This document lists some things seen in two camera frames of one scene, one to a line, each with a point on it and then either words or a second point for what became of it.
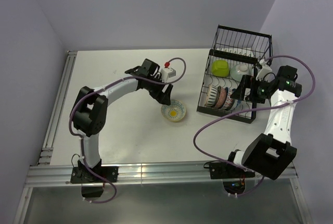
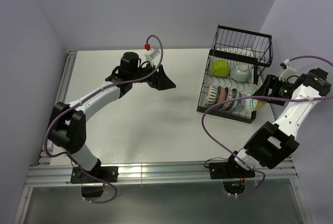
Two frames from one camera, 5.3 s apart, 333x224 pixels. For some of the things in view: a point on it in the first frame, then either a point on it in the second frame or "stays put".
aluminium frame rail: x=47 y=173 stays put
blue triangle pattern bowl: x=229 y=100 stays put
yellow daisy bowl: x=174 y=112 → x=252 y=104
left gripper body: x=154 y=89 → x=153 y=81
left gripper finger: x=166 y=94 → x=165 y=82
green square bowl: x=220 y=68 stays put
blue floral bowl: x=238 y=106 stays put
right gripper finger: x=245 y=82 → x=264 y=90
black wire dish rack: x=234 y=53 stays put
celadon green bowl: x=237 y=72 stays put
